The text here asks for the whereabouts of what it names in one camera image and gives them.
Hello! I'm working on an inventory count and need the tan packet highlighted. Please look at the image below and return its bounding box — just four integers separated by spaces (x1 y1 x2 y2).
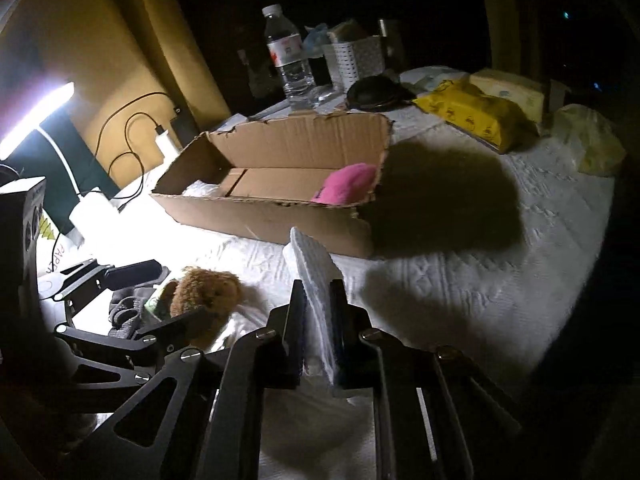
327 20 371 43

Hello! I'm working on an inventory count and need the yellow curtain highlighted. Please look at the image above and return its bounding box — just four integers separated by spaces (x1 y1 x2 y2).
0 0 221 196

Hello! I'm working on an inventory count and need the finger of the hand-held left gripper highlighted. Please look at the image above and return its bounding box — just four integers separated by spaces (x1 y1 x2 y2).
37 259 171 321
52 305 211 393

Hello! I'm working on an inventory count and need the steel cup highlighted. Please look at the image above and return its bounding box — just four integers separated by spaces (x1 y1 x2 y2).
377 19 406 66

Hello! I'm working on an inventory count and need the dark green board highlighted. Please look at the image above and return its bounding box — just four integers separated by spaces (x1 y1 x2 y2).
2 117 121 233

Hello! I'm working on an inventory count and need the white waffle towel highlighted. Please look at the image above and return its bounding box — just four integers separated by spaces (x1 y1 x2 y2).
282 226 351 401

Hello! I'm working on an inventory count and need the black round pan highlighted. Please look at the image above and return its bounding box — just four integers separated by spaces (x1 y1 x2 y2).
346 75 416 111

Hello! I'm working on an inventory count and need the yellow packet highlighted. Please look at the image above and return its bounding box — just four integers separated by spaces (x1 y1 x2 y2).
414 80 526 153

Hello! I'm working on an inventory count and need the cardboard box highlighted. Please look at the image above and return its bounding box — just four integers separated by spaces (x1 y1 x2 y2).
150 111 393 260

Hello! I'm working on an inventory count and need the grey dotted sock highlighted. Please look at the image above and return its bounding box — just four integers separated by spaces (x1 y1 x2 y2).
107 287 151 341

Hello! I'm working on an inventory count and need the white crumpled cloth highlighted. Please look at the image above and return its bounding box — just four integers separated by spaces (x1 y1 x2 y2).
181 180 223 198

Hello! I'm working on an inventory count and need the pale yellow tissue box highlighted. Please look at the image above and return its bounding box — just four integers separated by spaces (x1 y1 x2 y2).
469 67 546 123

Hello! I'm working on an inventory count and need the white printed packet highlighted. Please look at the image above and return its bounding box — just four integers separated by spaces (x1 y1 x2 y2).
142 285 173 321

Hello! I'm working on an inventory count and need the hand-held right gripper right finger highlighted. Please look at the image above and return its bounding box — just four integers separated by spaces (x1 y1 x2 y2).
327 280 523 480

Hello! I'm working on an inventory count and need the white printed paper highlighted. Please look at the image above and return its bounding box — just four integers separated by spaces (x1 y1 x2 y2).
37 205 86 281

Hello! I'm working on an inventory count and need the white embossed table cover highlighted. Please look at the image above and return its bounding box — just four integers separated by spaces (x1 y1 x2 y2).
30 65 618 480

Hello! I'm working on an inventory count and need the blue plastic bag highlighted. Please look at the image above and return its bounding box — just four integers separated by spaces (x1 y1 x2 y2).
300 24 331 53

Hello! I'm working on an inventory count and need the white perforated basket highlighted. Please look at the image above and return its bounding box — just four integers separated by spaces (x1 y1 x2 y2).
322 35 386 92

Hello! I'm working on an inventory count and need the black cable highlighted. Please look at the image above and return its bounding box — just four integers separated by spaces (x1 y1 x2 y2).
95 91 173 201

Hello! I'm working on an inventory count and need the pale yellow plastic bag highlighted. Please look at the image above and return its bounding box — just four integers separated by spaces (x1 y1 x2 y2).
552 104 627 177

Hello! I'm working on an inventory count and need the white desk lamp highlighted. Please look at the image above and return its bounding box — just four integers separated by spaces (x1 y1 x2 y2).
0 80 123 233

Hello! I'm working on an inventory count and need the brown teddy bear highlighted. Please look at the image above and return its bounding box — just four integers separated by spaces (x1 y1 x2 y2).
167 267 246 351

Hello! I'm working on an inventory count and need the white charger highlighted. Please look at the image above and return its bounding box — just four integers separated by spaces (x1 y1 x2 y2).
154 125 181 158

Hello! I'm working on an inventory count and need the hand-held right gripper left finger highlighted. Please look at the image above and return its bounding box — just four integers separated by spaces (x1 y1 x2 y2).
75 280 307 480

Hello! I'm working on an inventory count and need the pink cloth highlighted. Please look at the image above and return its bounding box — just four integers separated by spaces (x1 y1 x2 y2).
310 162 378 206

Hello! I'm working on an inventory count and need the clear water bottle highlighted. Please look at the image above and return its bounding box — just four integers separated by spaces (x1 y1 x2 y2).
262 4 317 110

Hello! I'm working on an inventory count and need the white plastic packet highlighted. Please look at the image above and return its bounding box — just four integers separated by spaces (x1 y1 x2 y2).
400 65 471 93

